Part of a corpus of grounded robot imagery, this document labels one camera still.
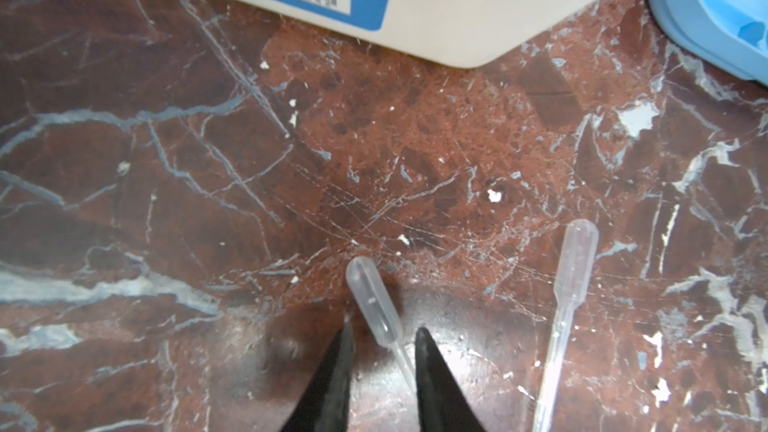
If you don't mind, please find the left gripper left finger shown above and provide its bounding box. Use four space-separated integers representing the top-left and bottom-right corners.
281 322 356 432

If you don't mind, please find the blue plastic bin lid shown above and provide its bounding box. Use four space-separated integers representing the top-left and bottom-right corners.
648 0 767 85

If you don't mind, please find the clear plastic pipette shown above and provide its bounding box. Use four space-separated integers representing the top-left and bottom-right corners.
532 219 600 431
345 256 417 393

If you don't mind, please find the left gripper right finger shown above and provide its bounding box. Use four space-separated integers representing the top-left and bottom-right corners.
415 327 485 432

